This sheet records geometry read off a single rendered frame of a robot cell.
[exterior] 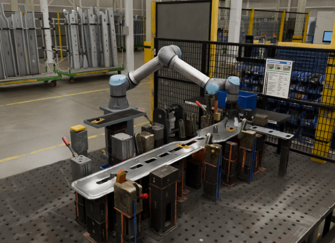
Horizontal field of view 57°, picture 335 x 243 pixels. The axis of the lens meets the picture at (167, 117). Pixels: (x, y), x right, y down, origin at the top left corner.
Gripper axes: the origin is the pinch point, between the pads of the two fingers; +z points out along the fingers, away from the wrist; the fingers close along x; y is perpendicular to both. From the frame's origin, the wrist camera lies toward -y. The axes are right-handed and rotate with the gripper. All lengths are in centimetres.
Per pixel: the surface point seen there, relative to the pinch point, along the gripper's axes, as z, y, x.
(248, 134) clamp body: -1.8, 8.3, 17.3
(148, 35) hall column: -27, -501, -593
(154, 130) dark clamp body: -6, 53, -22
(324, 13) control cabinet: -94, -644, -141
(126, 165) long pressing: 2, 87, -9
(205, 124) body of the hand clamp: 2.0, 2.5, -20.4
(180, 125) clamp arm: -5.3, 33.6, -18.0
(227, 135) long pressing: 1.5, 11.9, 4.0
